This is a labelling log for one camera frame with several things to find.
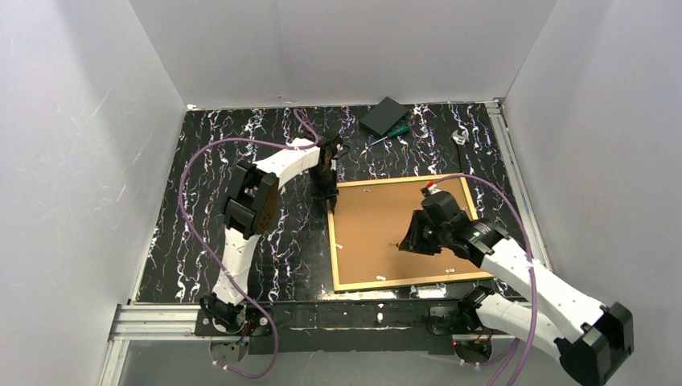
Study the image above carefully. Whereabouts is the green picture frame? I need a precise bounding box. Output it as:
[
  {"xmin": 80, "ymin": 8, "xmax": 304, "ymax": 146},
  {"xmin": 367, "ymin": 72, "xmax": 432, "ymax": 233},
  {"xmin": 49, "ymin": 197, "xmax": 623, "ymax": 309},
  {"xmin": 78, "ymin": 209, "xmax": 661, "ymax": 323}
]
[{"xmin": 328, "ymin": 175, "xmax": 493, "ymax": 292}]

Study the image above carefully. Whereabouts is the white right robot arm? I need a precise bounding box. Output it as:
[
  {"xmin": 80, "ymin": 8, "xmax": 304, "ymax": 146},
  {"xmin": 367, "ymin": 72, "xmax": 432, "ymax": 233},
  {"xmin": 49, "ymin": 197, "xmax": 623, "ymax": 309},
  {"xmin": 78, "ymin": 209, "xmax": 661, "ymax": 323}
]
[{"xmin": 398, "ymin": 188, "xmax": 635, "ymax": 385}]

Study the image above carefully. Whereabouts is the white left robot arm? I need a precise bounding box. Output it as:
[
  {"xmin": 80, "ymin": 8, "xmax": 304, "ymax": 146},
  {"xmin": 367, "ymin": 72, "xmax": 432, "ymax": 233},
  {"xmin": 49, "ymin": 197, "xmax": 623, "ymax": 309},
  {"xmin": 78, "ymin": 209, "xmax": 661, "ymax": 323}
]
[{"xmin": 200, "ymin": 135, "xmax": 348, "ymax": 335}]

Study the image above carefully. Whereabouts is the black square box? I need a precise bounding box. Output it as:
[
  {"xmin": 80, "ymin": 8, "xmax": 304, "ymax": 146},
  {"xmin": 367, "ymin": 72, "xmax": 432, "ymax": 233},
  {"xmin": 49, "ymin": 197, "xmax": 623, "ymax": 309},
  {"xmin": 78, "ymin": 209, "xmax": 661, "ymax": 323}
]
[{"xmin": 359, "ymin": 96, "xmax": 409, "ymax": 137}]

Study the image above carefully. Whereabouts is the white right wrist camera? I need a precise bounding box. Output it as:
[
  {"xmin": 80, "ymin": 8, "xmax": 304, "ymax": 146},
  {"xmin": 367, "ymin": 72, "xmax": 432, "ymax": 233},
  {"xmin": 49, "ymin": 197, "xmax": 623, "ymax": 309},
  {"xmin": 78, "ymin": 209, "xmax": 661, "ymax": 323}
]
[{"xmin": 420, "ymin": 181, "xmax": 440, "ymax": 197}]

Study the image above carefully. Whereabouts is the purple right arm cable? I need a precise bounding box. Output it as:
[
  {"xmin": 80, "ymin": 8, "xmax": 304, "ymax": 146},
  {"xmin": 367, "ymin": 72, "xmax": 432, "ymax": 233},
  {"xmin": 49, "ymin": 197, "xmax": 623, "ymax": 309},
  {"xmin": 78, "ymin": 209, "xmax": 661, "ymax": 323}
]
[{"xmin": 431, "ymin": 173, "xmax": 539, "ymax": 386}]

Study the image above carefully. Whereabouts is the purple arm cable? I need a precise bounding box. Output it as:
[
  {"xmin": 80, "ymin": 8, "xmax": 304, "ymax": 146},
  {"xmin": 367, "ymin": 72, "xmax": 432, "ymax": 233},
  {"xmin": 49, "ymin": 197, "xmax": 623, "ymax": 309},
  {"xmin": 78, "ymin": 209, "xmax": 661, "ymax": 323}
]
[
  {"xmin": 431, "ymin": 173, "xmax": 539, "ymax": 386},
  {"xmin": 178, "ymin": 109, "xmax": 321, "ymax": 380}
]

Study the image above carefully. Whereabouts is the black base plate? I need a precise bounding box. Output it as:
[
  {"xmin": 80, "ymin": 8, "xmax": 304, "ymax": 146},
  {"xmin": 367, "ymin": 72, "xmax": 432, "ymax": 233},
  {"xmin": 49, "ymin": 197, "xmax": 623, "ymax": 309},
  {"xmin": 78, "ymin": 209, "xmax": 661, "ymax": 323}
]
[{"xmin": 194, "ymin": 298, "xmax": 496, "ymax": 355}]

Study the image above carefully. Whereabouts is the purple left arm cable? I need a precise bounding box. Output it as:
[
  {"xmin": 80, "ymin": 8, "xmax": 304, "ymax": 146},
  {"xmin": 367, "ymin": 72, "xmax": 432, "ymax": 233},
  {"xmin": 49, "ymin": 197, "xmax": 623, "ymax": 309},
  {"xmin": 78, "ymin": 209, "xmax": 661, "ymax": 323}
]
[{"xmin": 178, "ymin": 109, "xmax": 321, "ymax": 380}]

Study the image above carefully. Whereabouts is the green handled screwdriver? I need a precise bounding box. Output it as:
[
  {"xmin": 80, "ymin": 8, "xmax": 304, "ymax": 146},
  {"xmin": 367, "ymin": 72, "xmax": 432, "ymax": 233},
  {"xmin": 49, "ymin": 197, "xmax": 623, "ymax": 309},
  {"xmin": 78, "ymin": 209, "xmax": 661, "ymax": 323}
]
[{"xmin": 367, "ymin": 124, "xmax": 410, "ymax": 148}]

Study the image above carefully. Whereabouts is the aluminium rail frame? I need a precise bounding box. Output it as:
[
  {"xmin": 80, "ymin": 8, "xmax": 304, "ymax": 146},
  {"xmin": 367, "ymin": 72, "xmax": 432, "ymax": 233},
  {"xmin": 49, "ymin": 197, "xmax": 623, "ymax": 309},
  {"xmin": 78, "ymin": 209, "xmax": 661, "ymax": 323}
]
[{"xmin": 101, "ymin": 101, "xmax": 553, "ymax": 385}]

